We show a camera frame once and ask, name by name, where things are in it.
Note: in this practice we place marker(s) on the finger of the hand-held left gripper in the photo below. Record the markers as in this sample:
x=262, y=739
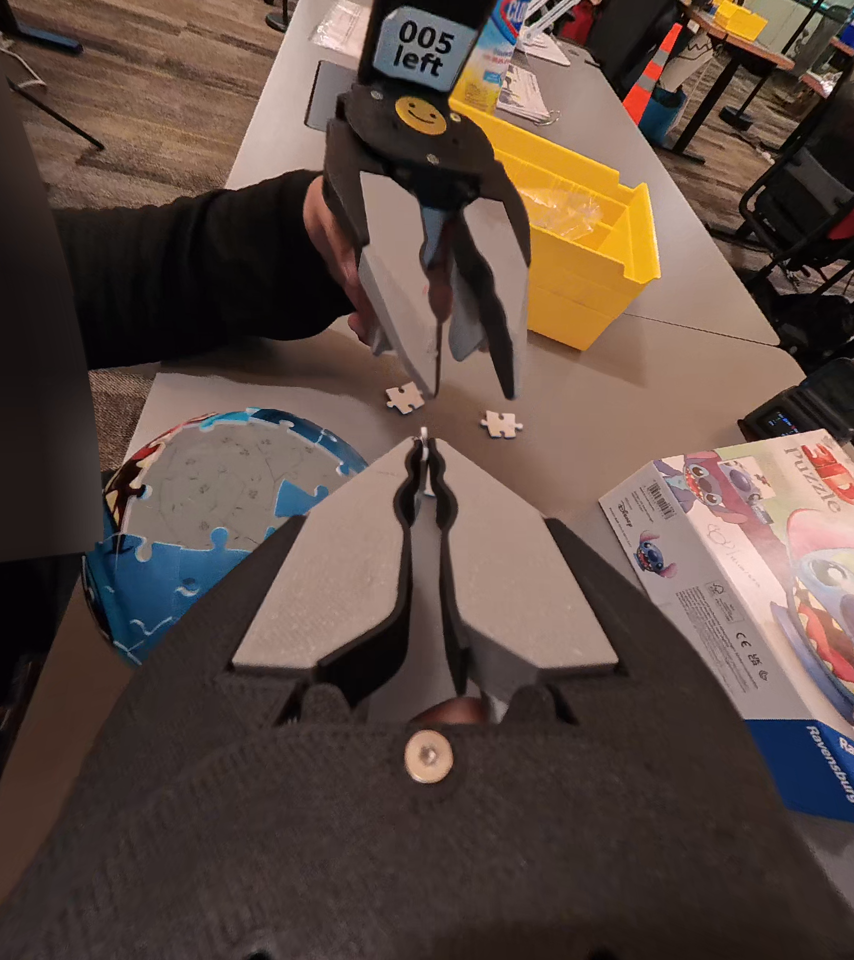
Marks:
x=502, y=285
x=397, y=300

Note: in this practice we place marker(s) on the black office chair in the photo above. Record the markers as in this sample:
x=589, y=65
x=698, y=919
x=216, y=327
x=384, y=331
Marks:
x=809, y=195

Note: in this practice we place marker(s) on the disinfecting wipes canister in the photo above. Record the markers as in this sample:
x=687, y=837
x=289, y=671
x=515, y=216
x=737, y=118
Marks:
x=491, y=67

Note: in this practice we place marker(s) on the small yellow bin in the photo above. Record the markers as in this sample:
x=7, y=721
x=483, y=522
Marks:
x=742, y=19

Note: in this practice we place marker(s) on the clear plastic bag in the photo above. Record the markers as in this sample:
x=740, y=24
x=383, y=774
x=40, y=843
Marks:
x=341, y=26
x=566, y=214

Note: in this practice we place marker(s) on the blue puzzle ball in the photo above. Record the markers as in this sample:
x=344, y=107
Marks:
x=194, y=540

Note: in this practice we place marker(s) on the grey table hatch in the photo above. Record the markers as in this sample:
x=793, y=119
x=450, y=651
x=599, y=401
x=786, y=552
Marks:
x=329, y=97

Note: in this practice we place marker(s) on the white and blue puzzle box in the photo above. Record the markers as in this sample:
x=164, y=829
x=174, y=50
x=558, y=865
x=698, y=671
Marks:
x=734, y=585

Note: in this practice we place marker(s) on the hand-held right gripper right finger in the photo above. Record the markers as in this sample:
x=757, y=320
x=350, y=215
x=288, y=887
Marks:
x=517, y=600

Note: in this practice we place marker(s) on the orange traffic cone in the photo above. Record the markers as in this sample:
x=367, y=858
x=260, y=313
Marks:
x=652, y=67

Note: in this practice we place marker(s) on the yellow plastic bin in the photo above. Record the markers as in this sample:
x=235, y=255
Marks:
x=592, y=285

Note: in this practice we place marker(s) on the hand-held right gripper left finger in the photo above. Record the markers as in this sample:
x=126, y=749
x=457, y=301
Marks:
x=337, y=592

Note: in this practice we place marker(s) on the white puzzle piece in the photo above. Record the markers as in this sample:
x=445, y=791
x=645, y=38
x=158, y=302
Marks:
x=404, y=397
x=502, y=424
x=423, y=450

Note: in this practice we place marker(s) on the person's left hand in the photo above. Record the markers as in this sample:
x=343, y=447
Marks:
x=329, y=247

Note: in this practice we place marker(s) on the white desk lamp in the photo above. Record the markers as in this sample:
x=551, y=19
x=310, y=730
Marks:
x=551, y=15

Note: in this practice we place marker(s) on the black electronic device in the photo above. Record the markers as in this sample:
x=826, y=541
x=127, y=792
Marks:
x=824, y=405

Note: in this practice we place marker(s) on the leaflet in plastic sleeve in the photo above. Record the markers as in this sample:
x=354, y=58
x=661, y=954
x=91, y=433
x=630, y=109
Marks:
x=524, y=94

